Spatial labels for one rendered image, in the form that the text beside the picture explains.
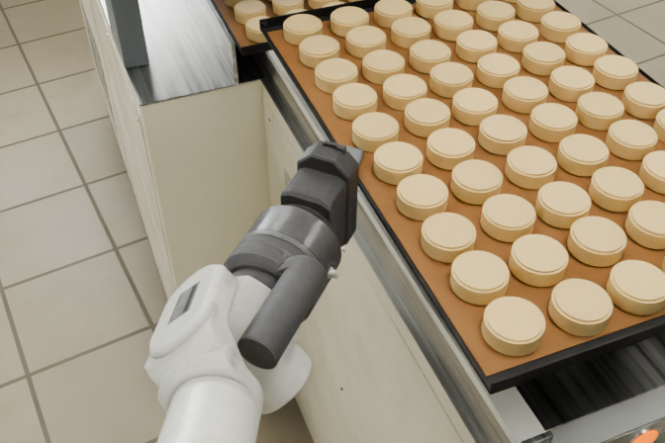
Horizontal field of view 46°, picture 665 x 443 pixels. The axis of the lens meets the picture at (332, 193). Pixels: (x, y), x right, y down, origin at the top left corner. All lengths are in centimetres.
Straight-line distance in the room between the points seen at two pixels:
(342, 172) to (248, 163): 61
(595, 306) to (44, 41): 269
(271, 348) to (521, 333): 20
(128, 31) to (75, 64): 172
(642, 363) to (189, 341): 51
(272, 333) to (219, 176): 75
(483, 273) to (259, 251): 19
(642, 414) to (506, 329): 25
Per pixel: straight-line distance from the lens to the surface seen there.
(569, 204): 77
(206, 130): 126
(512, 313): 67
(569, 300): 69
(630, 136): 88
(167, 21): 142
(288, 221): 69
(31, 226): 233
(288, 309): 62
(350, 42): 98
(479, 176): 79
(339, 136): 85
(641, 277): 73
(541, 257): 72
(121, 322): 202
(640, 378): 89
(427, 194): 76
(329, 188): 72
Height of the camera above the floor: 152
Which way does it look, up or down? 42 degrees down
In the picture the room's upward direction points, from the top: straight up
